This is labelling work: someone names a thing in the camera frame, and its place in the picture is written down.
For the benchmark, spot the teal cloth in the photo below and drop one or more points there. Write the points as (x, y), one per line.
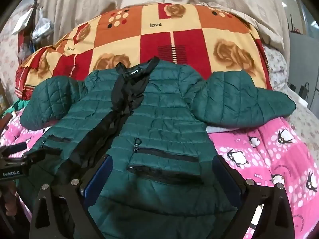
(21, 103)

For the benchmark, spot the white floral bed sheet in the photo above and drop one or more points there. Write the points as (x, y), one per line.
(276, 64)

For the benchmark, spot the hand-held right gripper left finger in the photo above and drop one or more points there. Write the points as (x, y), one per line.
(98, 175)

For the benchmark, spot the white paper sheet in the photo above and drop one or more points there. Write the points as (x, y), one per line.
(23, 20)

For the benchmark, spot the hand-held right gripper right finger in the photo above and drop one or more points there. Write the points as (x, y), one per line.
(225, 175)

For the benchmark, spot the black power adapter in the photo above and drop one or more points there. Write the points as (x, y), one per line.
(303, 88)

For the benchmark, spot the green quilted jacket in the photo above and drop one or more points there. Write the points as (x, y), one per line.
(162, 109)

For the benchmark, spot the person's left hand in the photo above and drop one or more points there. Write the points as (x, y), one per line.
(8, 199)

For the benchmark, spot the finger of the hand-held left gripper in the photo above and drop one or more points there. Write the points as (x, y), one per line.
(15, 147)
(42, 154)

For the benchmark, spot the beige patterned curtain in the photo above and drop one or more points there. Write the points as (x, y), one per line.
(87, 0)

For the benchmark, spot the red orange rose-print blanket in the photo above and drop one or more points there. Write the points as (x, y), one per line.
(187, 22)

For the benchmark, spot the clear plastic bag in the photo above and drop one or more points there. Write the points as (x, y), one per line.
(42, 28)

